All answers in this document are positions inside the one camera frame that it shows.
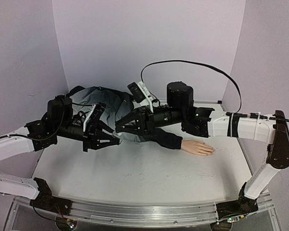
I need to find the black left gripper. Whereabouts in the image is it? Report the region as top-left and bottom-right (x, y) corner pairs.
(55, 119), (121, 152)

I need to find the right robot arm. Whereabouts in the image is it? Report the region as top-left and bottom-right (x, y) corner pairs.
(115, 82), (289, 200)

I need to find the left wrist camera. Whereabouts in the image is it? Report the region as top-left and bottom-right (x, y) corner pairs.
(75, 102), (108, 133)

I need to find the aluminium front rail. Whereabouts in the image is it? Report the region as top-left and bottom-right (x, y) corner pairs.
(13, 194), (273, 228)

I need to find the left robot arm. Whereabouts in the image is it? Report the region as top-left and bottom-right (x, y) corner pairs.
(0, 91), (133, 161)

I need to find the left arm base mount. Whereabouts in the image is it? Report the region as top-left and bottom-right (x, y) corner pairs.
(30, 178), (72, 215)

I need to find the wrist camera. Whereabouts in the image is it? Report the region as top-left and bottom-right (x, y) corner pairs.
(75, 102), (108, 133)
(127, 81), (154, 113)

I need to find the mannequin hand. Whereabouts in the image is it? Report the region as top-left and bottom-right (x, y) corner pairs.
(181, 140), (215, 156)

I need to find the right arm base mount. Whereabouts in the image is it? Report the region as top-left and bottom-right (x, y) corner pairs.
(216, 182), (259, 221)

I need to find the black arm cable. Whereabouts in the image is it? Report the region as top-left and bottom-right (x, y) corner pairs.
(140, 60), (243, 114)
(0, 96), (73, 142)

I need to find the grey and black jacket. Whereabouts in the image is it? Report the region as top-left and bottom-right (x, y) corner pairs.
(67, 86), (183, 150)

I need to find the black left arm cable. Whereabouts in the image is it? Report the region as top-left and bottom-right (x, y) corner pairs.
(0, 96), (73, 142)

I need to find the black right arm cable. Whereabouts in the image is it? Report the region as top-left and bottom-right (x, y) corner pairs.
(140, 60), (243, 114)

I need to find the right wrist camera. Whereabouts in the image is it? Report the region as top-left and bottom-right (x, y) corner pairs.
(127, 81), (154, 113)

